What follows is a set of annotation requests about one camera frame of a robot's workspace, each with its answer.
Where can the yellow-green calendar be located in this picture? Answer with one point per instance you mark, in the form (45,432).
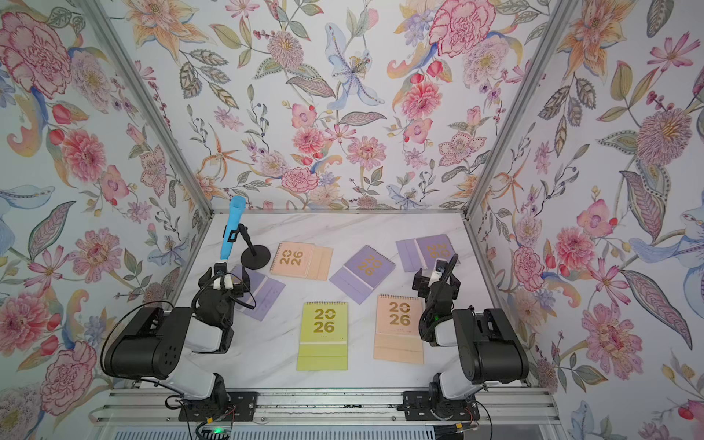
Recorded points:
(323,344)

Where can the purple calendar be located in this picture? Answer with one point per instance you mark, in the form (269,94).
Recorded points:
(266,292)
(422,253)
(362,274)

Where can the blue microphone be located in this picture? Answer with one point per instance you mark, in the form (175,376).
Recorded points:
(237,207)

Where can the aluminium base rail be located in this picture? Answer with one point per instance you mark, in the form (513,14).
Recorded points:
(389,406)

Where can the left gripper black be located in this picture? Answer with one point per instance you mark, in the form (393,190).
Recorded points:
(237,290)

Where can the black microphone stand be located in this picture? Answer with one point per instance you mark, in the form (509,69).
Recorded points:
(254,257)

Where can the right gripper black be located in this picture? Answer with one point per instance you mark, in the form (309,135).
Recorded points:
(424,282)

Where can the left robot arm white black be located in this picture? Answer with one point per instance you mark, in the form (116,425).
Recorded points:
(154,345)

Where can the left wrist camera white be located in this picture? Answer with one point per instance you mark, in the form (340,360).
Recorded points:
(225,282)

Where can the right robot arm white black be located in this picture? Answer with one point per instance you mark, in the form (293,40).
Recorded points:
(488,350)

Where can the peach calendar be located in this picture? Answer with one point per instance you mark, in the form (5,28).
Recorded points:
(302,260)
(397,337)

